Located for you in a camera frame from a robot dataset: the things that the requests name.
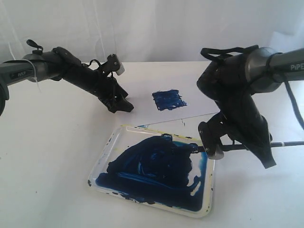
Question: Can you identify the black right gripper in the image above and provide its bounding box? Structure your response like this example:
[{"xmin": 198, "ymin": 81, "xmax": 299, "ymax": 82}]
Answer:
[{"xmin": 213, "ymin": 90, "xmax": 276, "ymax": 169}]

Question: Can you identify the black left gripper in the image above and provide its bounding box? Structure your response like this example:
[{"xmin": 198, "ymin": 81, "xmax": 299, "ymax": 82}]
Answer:
[{"xmin": 59, "ymin": 47, "xmax": 134, "ymax": 112}]

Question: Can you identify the black paintbrush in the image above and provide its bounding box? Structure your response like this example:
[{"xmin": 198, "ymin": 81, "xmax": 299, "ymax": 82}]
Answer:
[{"xmin": 190, "ymin": 141, "xmax": 304, "ymax": 154}]

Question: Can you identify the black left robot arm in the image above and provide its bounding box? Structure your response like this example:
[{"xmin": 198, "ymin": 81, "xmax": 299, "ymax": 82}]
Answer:
[{"xmin": 0, "ymin": 39, "xmax": 134, "ymax": 113}]

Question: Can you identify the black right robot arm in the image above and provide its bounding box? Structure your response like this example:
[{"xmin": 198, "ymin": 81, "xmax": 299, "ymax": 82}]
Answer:
[{"xmin": 197, "ymin": 45, "xmax": 304, "ymax": 168}]

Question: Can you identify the white paint tray blue paint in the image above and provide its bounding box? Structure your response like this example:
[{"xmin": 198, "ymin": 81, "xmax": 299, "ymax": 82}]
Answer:
[{"xmin": 87, "ymin": 126, "xmax": 214, "ymax": 218}]

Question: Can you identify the white paper with black square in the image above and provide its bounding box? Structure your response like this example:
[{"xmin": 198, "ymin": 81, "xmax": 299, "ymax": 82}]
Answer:
[{"xmin": 120, "ymin": 82, "xmax": 219, "ymax": 126}]

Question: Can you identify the white curtain backdrop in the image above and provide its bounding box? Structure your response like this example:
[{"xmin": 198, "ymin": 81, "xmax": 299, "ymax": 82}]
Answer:
[{"xmin": 0, "ymin": 0, "xmax": 304, "ymax": 62}]

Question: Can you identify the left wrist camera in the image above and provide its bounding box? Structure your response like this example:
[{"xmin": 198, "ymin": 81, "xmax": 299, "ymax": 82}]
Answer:
[{"xmin": 102, "ymin": 54, "xmax": 125, "ymax": 76}]

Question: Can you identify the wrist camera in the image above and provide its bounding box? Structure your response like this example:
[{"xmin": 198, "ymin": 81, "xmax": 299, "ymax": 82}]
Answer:
[
  {"xmin": 198, "ymin": 120, "xmax": 225, "ymax": 160},
  {"xmin": 102, "ymin": 54, "xmax": 125, "ymax": 76}
]

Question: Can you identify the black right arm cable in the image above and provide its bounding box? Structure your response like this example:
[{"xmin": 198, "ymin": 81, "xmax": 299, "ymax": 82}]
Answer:
[{"xmin": 284, "ymin": 78, "xmax": 304, "ymax": 131}]

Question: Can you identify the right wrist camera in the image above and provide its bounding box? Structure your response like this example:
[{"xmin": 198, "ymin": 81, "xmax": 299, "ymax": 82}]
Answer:
[{"xmin": 198, "ymin": 120, "xmax": 225, "ymax": 160}]

